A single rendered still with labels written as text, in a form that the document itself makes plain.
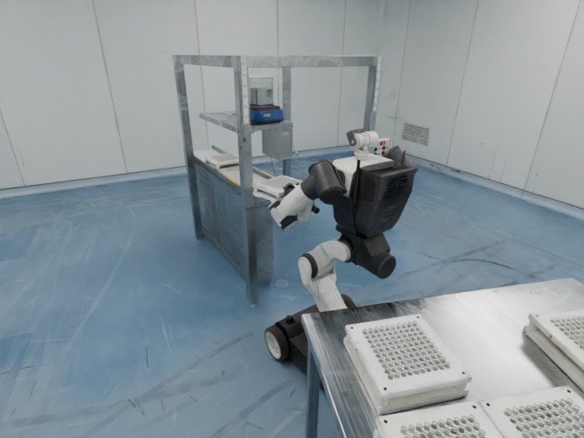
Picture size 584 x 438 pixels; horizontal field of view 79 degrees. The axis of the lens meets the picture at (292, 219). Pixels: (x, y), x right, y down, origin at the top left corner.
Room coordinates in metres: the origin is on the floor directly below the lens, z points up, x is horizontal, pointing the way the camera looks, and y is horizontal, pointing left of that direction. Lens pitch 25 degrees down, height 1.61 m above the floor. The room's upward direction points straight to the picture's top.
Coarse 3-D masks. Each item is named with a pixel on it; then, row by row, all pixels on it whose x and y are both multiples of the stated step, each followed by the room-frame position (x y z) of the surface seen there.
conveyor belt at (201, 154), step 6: (198, 150) 3.25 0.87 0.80; (204, 150) 3.26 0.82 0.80; (210, 150) 3.26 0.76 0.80; (198, 156) 3.04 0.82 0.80; (228, 174) 2.55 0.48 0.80; (234, 174) 2.55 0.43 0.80; (234, 180) 2.41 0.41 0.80; (258, 180) 2.41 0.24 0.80; (264, 180) 2.41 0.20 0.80; (258, 198) 2.11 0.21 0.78; (264, 198) 2.13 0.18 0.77
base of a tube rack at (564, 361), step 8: (528, 328) 0.86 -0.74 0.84; (536, 336) 0.82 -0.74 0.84; (544, 336) 0.82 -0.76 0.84; (544, 344) 0.79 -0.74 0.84; (552, 344) 0.79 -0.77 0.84; (552, 352) 0.76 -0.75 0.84; (560, 352) 0.76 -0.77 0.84; (560, 360) 0.73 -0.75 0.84; (568, 360) 0.73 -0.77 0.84; (568, 368) 0.70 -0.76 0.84; (576, 368) 0.70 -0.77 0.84; (576, 376) 0.68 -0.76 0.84
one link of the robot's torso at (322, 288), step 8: (304, 264) 1.62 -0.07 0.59; (304, 272) 1.62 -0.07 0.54; (328, 272) 1.72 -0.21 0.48; (304, 280) 1.62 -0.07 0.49; (312, 280) 1.63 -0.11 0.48; (320, 280) 1.62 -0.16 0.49; (328, 280) 1.64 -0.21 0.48; (312, 288) 1.59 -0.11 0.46; (320, 288) 1.59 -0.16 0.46; (328, 288) 1.61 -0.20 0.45; (336, 288) 1.62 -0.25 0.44; (320, 296) 1.58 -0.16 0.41; (328, 296) 1.57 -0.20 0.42; (336, 296) 1.58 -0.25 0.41; (320, 304) 1.58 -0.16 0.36; (328, 304) 1.53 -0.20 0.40; (336, 304) 1.55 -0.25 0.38; (344, 304) 1.56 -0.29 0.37
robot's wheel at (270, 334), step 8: (272, 328) 1.56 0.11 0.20; (264, 336) 1.62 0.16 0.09; (272, 336) 1.58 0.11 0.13; (280, 336) 1.51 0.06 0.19; (272, 344) 1.58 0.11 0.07; (280, 344) 1.48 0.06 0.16; (288, 344) 1.50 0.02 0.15; (272, 352) 1.55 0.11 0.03; (280, 352) 1.48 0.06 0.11; (288, 352) 1.48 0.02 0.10; (280, 360) 1.48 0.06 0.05
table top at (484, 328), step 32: (512, 288) 1.10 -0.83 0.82; (544, 288) 1.11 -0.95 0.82; (576, 288) 1.11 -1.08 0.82; (320, 320) 0.92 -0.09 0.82; (352, 320) 0.92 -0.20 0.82; (448, 320) 0.92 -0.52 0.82; (480, 320) 0.92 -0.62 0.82; (512, 320) 0.93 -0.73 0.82; (320, 352) 0.78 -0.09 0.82; (480, 352) 0.78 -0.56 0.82; (512, 352) 0.78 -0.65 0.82; (544, 352) 0.79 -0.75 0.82; (352, 384) 0.67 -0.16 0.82; (480, 384) 0.67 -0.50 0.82; (512, 384) 0.67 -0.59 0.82; (544, 384) 0.67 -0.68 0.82; (576, 384) 0.67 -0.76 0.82; (352, 416) 0.58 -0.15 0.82
